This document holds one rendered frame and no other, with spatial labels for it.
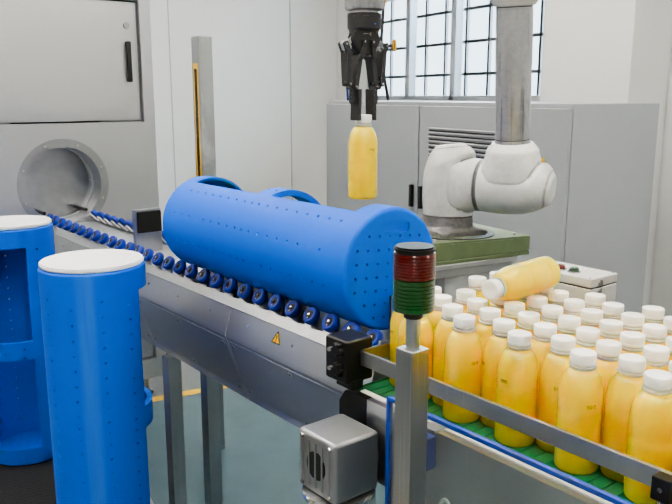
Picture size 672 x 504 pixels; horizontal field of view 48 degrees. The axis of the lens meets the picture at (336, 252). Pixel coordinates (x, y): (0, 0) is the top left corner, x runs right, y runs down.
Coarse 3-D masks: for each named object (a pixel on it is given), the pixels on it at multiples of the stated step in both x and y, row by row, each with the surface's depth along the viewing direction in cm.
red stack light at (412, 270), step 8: (400, 256) 111; (408, 256) 110; (416, 256) 110; (424, 256) 110; (432, 256) 111; (400, 264) 111; (408, 264) 110; (416, 264) 110; (424, 264) 110; (432, 264) 111; (400, 272) 111; (408, 272) 110; (416, 272) 110; (424, 272) 111; (432, 272) 111; (400, 280) 112; (408, 280) 111; (416, 280) 110; (424, 280) 111
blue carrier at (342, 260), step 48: (192, 192) 222; (240, 192) 206; (288, 192) 199; (192, 240) 215; (240, 240) 194; (288, 240) 179; (336, 240) 166; (384, 240) 168; (288, 288) 183; (336, 288) 165; (384, 288) 171
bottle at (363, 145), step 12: (360, 132) 171; (372, 132) 172; (348, 144) 174; (360, 144) 171; (372, 144) 172; (348, 156) 174; (360, 156) 172; (372, 156) 172; (348, 168) 175; (360, 168) 172; (372, 168) 173; (348, 180) 175; (360, 180) 173; (372, 180) 173; (348, 192) 176; (360, 192) 173; (372, 192) 174
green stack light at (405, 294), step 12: (396, 288) 112; (408, 288) 111; (420, 288) 111; (432, 288) 112; (396, 300) 113; (408, 300) 111; (420, 300) 111; (432, 300) 113; (408, 312) 112; (420, 312) 112
